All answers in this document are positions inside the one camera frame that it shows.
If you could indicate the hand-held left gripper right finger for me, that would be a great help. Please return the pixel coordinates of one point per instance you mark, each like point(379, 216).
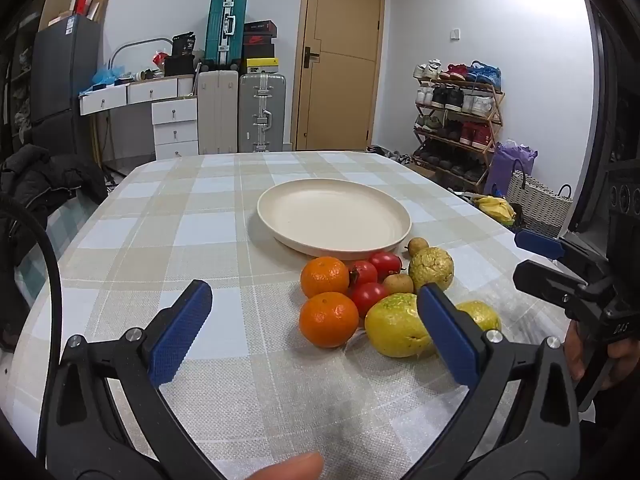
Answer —
point(450, 332)

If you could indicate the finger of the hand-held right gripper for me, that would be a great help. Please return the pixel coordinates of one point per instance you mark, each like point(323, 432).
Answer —
point(537, 245)
point(545, 285)

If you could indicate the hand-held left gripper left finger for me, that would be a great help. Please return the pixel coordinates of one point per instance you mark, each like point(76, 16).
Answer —
point(180, 330)

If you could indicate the large yellow guava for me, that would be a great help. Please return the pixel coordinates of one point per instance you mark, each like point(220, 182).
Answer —
point(480, 316)

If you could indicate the yellow guava with green patch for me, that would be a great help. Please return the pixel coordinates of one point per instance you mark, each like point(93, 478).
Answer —
point(395, 325)

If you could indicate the wrinkled brownish yellow guava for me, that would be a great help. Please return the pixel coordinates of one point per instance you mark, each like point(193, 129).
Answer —
point(431, 268)

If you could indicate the small brown longan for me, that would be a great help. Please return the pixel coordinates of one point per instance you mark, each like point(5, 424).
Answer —
point(398, 283)
point(417, 246)

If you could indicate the red tomato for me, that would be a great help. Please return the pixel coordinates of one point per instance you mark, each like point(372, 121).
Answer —
point(386, 263)
point(365, 271)
point(369, 298)

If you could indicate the orange mandarin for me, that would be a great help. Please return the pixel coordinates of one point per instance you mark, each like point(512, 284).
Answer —
point(329, 320)
point(325, 277)

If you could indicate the cream round plate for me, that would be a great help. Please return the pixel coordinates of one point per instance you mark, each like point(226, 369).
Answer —
point(330, 215)

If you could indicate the person's right hand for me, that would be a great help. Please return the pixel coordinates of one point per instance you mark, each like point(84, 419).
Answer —
point(577, 355)

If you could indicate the person's left hand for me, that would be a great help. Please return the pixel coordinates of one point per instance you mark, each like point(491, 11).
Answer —
point(290, 467)

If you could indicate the grey woven basket bag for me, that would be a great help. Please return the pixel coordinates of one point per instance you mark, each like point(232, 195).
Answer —
point(540, 205)

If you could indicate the purple bag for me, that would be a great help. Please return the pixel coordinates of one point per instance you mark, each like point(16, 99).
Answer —
point(507, 165)

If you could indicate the small cardboard box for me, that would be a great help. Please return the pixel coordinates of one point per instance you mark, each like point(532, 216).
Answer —
point(417, 171)

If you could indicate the wooden shoe rack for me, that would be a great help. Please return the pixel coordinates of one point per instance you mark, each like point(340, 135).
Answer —
point(495, 110)

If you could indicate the teal checked seat cover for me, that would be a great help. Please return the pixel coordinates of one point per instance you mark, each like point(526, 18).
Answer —
point(70, 230)

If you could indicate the rows of assorted shoes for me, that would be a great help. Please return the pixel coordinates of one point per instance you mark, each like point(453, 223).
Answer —
point(450, 97)

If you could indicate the loose sneakers group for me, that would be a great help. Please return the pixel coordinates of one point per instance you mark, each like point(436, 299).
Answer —
point(387, 154)

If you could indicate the white drawer cabinet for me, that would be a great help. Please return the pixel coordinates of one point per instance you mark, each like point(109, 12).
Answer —
point(175, 130)

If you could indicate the black jacket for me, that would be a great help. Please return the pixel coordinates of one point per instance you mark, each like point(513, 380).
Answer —
point(45, 180)

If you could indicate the beige suitcase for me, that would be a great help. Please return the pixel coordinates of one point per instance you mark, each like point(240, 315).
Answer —
point(217, 112)

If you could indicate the silver suitcase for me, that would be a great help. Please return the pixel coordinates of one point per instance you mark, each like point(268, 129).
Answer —
point(262, 112)

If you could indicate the white desk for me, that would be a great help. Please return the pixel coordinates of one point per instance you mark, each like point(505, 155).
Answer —
point(130, 91)

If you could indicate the blue plastic bag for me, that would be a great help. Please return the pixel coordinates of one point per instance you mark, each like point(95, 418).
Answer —
point(107, 74)

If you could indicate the red packet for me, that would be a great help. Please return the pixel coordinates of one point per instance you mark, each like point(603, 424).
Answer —
point(162, 60)

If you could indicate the wooden door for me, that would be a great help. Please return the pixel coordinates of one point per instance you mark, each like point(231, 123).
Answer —
point(340, 55)

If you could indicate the yellow and white shoe box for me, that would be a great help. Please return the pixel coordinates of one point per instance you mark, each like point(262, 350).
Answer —
point(262, 66)

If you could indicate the dark grey refrigerator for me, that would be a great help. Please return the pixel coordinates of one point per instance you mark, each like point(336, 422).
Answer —
point(65, 75)

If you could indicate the black pouch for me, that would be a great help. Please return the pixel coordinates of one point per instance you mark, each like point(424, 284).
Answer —
point(183, 44)

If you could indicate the silver arc lamp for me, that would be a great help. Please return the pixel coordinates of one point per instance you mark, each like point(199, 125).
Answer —
point(137, 41)

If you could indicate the dark shelf cabinet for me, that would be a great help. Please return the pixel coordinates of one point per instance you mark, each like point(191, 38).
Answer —
point(17, 85)

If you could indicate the red and black shoe box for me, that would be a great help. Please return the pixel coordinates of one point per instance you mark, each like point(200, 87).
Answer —
point(259, 39)

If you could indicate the teal suitcase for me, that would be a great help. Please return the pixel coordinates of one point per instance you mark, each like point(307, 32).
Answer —
point(225, 30)

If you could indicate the flat brown cardboard box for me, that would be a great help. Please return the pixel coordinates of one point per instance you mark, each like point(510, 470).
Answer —
point(101, 4)

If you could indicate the white wall switch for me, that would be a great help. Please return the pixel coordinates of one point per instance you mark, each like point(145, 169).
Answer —
point(455, 34)

